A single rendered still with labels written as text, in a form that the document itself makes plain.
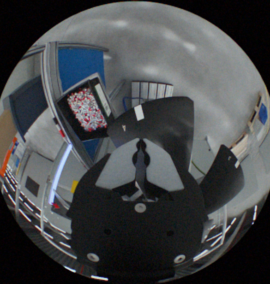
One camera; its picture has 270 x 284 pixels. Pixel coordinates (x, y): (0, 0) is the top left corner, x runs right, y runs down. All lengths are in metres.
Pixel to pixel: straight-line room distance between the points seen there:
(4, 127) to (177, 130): 0.68
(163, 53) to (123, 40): 0.45
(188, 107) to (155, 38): 1.07
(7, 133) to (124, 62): 1.16
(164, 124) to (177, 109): 0.04
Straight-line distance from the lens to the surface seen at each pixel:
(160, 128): 0.19
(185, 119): 0.18
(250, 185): 5.58
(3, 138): 0.61
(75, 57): 0.64
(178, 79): 1.22
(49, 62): 0.46
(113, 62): 1.16
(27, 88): 0.61
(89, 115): 0.38
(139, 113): 0.21
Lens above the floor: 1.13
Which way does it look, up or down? 42 degrees down
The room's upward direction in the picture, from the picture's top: 176 degrees counter-clockwise
